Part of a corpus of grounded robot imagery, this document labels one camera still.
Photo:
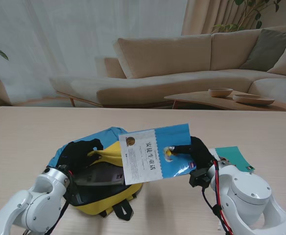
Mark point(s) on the grey sofa cushion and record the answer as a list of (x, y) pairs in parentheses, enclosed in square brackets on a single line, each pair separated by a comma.
[(267, 49)]

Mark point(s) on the wooden coffee table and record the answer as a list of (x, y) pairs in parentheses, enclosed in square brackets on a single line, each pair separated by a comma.
[(194, 98)]

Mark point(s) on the wide shallow wooden bowl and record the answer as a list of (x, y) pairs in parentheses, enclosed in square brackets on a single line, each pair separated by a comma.
[(252, 100)]

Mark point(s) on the blue and white book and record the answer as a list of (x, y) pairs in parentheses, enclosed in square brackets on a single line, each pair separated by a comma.
[(147, 159)]

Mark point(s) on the beige sofa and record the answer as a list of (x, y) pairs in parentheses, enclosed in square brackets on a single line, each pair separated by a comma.
[(169, 80)]

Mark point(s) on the white sheer curtain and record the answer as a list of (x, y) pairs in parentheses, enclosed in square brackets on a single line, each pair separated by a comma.
[(59, 36)]

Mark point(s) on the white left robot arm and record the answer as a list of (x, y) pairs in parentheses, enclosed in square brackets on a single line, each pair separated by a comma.
[(35, 200)]

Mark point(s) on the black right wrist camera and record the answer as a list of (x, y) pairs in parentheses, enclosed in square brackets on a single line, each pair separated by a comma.
[(200, 177)]

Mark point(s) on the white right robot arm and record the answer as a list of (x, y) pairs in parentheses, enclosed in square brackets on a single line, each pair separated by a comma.
[(248, 198)]

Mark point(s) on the blue and yellow school backpack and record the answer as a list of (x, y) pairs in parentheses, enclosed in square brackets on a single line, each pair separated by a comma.
[(96, 200)]

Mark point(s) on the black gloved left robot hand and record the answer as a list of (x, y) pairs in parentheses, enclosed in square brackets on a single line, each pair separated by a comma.
[(76, 154)]

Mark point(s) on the tall green leafy plant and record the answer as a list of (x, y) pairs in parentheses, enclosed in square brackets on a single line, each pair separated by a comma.
[(227, 27)]

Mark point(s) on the teal book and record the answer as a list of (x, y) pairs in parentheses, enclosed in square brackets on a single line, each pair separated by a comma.
[(233, 156)]

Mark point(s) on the beige curtain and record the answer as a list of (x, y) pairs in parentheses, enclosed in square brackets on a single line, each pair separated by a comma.
[(196, 17)]

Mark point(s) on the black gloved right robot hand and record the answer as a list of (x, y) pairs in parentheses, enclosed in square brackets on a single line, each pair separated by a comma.
[(201, 154)]

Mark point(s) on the small deep wooden bowl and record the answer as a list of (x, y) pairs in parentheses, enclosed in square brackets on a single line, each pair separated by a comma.
[(220, 93)]

